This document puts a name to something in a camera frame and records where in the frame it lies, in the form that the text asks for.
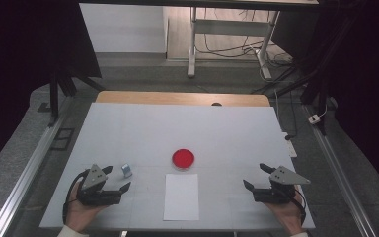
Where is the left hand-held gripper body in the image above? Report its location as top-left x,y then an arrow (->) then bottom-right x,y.
77,163 -> 122,207

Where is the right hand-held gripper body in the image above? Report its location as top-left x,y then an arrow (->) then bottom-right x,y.
252,165 -> 312,205

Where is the small blue and white stamp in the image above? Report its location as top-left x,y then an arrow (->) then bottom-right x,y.
121,163 -> 133,179

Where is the round red ink pad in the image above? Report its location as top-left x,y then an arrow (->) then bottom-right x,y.
172,148 -> 195,171

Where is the person's right hand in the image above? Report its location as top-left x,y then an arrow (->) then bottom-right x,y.
264,186 -> 307,237

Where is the person's left hand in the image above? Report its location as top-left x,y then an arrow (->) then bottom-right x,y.
64,179 -> 113,233

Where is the white paper sheet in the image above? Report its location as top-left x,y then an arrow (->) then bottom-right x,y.
163,173 -> 200,222

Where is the black tripod stand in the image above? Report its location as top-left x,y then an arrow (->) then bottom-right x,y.
46,63 -> 106,128
251,62 -> 331,136

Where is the wooden table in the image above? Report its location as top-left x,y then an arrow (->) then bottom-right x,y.
95,90 -> 271,108

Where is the black curtain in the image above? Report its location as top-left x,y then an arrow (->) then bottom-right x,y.
0,0 -> 103,179
270,0 -> 379,194

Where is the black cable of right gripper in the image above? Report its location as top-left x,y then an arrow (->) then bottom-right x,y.
290,189 -> 308,226

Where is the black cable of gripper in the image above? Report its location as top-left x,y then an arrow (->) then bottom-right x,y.
62,169 -> 92,225
290,189 -> 308,226

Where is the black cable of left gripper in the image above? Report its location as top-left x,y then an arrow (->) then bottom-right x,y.
62,169 -> 92,225

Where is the black square floor frame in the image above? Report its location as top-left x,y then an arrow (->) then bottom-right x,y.
49,127 -> 76,152

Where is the aluminium rail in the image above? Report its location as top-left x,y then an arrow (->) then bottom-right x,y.
301,104 -> 378,237
0,97 -> 76,237

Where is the tangle of floor cables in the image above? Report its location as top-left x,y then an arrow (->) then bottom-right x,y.
195,8 -> 294,68

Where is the white metal desk frame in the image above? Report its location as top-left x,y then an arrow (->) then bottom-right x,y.
187,7 -> 281,81

